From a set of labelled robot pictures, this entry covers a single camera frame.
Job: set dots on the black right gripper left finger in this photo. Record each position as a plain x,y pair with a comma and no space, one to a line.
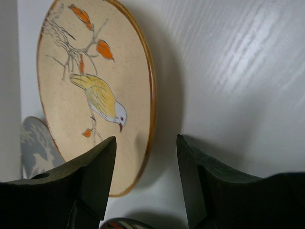
74,195

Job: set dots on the mirrored rim cream plate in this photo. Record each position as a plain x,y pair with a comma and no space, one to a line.
124,223

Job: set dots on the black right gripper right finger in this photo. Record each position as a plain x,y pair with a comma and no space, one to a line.
217,196

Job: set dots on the grey reindeer snowflake plate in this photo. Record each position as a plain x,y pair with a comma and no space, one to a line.
38,150

